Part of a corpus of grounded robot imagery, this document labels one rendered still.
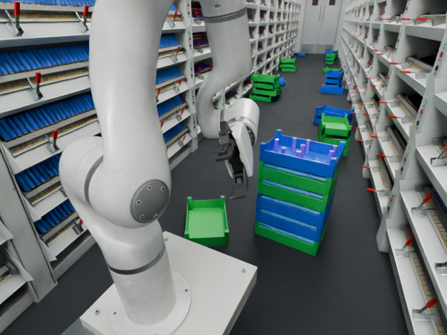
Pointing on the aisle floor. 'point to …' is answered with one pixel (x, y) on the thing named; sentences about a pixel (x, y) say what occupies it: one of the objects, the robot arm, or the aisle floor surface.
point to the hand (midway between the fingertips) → (231, 176)
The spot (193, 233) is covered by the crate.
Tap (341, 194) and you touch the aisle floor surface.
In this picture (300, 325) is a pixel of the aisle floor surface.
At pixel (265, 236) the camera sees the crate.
